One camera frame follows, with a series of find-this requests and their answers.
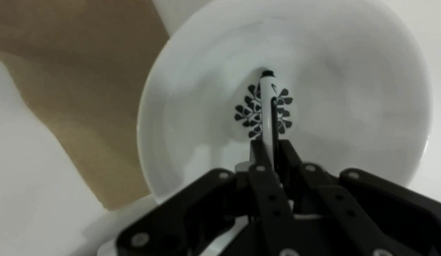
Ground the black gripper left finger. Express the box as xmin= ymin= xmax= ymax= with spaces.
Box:
xmin=115 ymin=138 xmax=303 ymax=256

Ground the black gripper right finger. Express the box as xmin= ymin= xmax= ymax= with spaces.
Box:
xmin=269 ymin=95 xmax=441 ymax=256

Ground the white bowl with leaf print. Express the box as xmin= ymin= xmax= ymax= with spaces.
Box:
xmin=135 ymin=0 xmax=434 ymax=206

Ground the brown paper napkin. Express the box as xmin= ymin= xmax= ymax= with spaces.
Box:
xmin=0 ymin=0 xmax=171 ymax=211

